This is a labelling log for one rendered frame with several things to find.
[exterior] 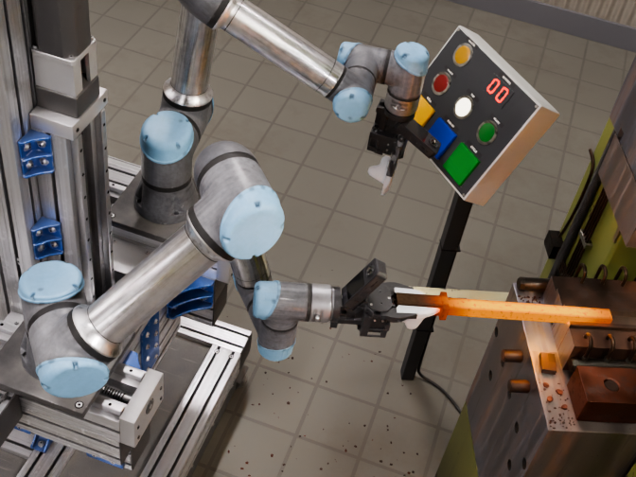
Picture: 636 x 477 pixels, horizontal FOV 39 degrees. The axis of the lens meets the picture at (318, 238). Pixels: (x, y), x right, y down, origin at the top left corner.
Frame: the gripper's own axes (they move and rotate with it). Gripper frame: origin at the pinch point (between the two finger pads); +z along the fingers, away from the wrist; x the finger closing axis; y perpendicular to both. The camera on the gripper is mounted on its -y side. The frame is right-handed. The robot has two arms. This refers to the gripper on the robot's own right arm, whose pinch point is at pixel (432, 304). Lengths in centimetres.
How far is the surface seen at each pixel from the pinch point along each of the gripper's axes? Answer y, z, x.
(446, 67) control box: -12, 8, -67
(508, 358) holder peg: 12.7, 18.7, 2.2
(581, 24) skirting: 91, 131, -278
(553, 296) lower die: 4.0, 27.7, -8.0
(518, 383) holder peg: 12.1, 19.2, 9.1
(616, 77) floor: 98, 142, -244
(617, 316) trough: 1.5, 39.1, -1.4
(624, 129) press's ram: -39.0, 27.2, -9.9
